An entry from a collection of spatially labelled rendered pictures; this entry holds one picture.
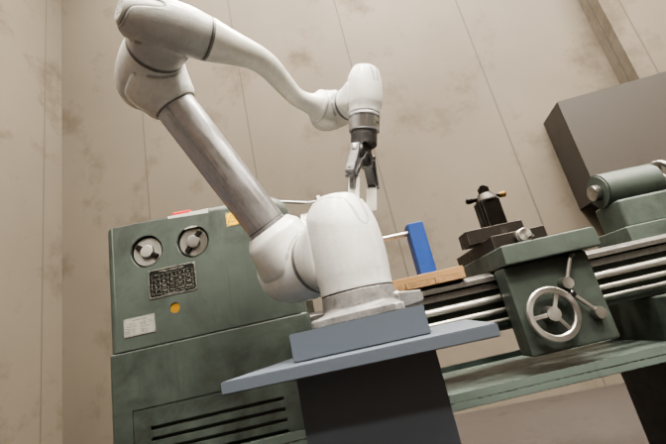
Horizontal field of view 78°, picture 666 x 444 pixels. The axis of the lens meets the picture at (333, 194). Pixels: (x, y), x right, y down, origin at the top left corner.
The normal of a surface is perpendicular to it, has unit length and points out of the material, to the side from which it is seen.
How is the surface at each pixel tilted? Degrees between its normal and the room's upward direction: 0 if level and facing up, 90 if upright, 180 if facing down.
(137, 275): 90
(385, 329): 90
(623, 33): 90
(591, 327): 90
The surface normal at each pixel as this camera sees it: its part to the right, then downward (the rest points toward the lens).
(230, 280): -0.03, -0.32
